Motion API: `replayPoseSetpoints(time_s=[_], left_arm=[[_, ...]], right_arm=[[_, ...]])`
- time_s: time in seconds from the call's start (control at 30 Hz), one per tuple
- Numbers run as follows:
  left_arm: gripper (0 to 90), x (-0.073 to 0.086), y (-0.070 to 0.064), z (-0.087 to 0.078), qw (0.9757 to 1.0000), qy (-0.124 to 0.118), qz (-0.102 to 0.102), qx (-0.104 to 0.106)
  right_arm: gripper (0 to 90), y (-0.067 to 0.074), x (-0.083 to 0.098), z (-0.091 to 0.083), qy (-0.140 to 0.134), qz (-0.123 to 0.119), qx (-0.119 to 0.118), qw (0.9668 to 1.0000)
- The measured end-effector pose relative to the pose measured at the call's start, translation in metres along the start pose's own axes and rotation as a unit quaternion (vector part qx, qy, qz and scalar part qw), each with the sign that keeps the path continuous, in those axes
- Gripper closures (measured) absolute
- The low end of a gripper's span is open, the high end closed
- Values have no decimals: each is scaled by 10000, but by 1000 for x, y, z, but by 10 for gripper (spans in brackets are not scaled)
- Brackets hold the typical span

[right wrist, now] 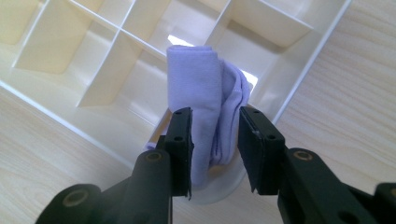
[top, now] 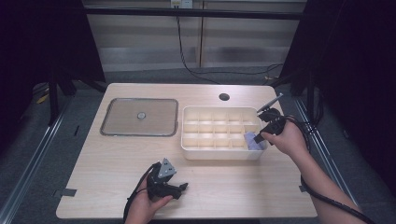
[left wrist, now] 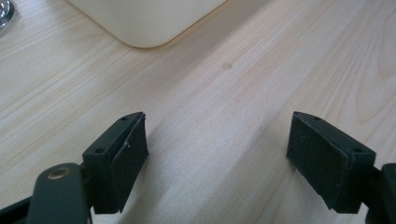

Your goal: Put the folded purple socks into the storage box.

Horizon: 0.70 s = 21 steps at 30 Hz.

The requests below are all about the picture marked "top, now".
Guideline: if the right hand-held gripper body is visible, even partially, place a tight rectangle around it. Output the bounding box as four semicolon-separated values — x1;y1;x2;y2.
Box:
256;92;288;146

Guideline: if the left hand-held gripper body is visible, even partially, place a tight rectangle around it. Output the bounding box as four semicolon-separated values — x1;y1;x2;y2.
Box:
146;157;183;201

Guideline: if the light purple sock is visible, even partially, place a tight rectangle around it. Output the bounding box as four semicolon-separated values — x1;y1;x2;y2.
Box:
243;131;269;152

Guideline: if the white divided storage box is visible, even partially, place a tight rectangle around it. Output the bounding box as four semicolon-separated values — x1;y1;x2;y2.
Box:
180;105;268;161

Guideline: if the person's right hand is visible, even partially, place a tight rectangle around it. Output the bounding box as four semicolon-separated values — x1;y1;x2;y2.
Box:
260;120;310;161

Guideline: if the person's left hand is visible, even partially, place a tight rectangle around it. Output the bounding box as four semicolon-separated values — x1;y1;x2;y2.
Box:
123;178;174;222

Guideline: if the clear lid with grey rim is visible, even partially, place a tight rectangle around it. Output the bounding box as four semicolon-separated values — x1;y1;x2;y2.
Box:
99;97;179;137

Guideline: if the black curtain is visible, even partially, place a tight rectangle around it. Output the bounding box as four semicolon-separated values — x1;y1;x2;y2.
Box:
0;0;106;157
278;0;396;200

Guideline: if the black horizontal bar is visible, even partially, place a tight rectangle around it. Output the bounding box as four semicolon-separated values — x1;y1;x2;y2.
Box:
83;7;304;21

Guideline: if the black metal stand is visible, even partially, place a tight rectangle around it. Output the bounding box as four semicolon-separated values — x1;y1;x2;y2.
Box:
46;69;108;127

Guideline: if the yellow floor item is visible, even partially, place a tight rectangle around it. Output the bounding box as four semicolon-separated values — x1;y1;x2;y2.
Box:
35;88;50;105

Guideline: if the bundle of black floor cables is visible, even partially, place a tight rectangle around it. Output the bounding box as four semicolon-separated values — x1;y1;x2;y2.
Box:
285;85;325;147

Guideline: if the metal floor rail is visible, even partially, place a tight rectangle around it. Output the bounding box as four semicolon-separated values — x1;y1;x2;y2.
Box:
0;94;74;224
292;96;370;224

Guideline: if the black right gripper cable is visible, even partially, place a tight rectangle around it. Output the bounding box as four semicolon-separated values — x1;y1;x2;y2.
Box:
285;114;376;224

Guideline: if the black wall socket cable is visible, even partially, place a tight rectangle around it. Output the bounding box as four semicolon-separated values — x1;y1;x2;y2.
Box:
175;15;285;86

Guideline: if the white wall socket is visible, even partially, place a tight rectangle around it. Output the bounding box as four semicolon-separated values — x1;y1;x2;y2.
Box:
170;0;194;9

